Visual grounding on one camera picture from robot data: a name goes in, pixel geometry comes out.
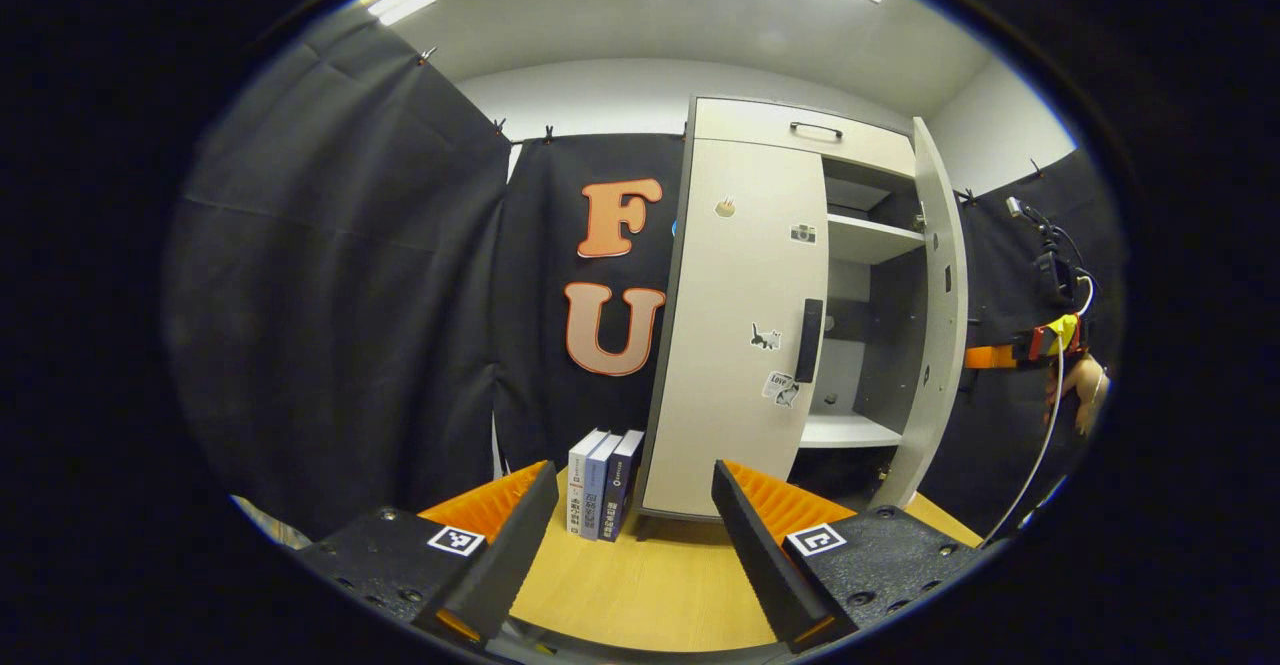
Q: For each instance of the dark navy book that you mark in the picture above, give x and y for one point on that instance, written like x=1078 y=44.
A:
x=620 y=490

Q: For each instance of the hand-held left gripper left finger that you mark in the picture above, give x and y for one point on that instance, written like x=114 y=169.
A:
x=510 y=555

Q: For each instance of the small ceiling light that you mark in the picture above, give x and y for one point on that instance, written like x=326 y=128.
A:
x=400 y=2

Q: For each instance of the black backdrop cloth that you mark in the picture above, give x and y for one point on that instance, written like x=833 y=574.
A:
x=330 y=295

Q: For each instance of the beige double-door shoe cabinet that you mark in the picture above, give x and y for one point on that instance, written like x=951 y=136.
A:
x=870 y=240

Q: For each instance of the grey-blue book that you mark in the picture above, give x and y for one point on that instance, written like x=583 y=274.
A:
x=598 y=490

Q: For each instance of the white book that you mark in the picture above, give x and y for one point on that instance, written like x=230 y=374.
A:
x=580 y=485

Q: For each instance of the beige cabinet door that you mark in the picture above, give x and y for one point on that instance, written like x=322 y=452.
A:
x=942 y=345
x=730 y=275

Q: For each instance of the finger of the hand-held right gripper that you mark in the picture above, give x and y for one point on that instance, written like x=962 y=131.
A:
x=990 y=356

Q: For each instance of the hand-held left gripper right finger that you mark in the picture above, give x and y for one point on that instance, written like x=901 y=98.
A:
x=765 y=565

